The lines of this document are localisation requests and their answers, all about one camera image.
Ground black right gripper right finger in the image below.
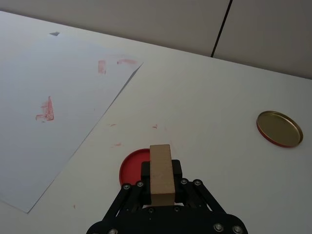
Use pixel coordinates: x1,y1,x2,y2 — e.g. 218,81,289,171
171,159,228,213

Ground white paper sheet red marks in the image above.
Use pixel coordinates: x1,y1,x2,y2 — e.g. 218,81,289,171
0,10,144,214

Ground wooden block stamp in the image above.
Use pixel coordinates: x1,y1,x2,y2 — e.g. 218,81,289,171
149,144,176,207

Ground round red ink pad tin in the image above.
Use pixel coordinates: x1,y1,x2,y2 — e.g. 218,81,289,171
118,148,152,190

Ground round gold metal lid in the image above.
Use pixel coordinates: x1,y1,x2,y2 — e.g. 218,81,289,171
255,110,304,148

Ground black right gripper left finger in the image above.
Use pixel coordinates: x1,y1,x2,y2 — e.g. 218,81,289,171
102,160,153,219

